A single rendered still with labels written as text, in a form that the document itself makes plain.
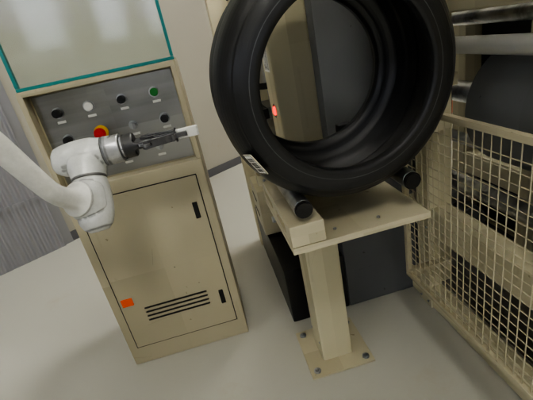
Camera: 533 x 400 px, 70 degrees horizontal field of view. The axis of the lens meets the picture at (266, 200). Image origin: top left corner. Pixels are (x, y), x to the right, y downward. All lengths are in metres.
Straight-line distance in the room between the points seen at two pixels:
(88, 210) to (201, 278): 0.72
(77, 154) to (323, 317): 1.06
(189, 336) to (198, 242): 0.50
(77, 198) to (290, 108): 0.67
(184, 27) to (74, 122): 2.60
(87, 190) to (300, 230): 0.61
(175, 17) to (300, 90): 2.90
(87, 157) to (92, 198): 0.14
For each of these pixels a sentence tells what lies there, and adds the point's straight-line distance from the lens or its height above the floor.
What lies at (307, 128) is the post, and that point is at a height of 0.99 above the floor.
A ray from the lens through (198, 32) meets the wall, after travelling 4.12.
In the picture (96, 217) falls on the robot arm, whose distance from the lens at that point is 1.20.
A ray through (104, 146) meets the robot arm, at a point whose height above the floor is 1.08.
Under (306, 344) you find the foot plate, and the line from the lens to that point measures 1.82.
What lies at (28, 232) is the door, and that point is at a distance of 3.55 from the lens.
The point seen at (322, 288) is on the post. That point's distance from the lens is 1.51.
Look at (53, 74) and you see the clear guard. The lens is 1.57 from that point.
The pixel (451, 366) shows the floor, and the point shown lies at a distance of 1.76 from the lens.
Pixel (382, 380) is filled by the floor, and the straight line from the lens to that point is 1.69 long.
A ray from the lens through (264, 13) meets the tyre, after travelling 0.80.
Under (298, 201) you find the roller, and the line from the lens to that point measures 0.91.
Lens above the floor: 1.30
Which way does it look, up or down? 23 degrees down
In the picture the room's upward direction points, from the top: 12 degrees counter-clockwise
